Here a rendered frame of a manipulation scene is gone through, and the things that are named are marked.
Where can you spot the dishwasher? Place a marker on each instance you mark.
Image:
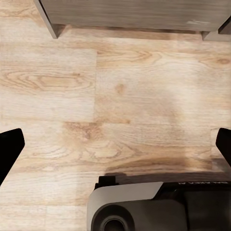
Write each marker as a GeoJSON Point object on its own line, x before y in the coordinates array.
{"type": "Point", "coordinates": [198, 15]}

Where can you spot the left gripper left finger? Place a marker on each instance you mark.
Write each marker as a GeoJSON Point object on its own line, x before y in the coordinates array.
{"type": "Point", "coordinates": [11, 144]}

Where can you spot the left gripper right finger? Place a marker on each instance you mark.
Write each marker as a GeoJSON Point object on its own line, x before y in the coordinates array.
{"type": "Point", "coordinates": [223, 142]}

